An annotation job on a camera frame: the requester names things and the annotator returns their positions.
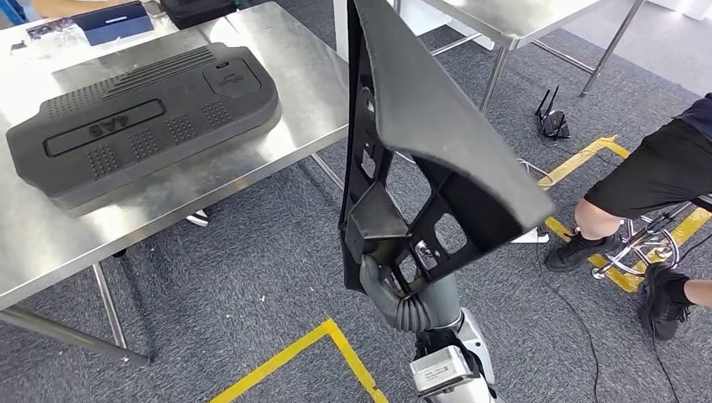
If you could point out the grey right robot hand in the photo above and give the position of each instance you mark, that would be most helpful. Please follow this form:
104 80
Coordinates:
445 300

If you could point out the black plastic bracket panel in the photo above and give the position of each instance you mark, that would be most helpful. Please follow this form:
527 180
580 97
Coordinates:
434 111

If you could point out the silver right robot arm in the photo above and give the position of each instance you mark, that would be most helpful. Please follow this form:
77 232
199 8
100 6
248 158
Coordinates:
473 339

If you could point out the stainless steel workbench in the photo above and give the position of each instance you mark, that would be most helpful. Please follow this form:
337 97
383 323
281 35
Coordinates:
278 66

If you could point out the yellow floor tape square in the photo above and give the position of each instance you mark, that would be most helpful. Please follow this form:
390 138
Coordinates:
578 158
278 357

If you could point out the black wifi router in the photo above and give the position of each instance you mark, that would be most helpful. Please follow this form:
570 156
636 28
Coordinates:
555 125

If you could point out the chrome stool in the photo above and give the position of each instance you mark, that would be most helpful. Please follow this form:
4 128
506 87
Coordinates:
648 236

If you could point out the person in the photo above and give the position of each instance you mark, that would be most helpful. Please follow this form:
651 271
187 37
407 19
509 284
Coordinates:
656 172

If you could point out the person's white sneaker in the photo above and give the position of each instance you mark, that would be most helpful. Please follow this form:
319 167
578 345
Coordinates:
197 218

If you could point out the stainless steel table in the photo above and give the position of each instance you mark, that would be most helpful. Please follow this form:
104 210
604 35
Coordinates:
500 16

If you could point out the white side panel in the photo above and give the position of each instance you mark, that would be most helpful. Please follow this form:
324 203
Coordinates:
342 28

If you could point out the black engine cover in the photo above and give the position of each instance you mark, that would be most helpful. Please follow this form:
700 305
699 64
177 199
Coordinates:
139 133

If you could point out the black bag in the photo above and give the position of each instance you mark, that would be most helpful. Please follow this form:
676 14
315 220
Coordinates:
194 11

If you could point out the dark blue booklet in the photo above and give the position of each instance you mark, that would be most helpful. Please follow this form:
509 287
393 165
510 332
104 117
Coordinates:
117 28

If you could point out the printed photo card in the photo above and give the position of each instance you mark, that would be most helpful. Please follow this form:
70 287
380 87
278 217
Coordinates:
50 29

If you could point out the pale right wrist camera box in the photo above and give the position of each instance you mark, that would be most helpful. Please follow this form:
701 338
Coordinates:
439 370

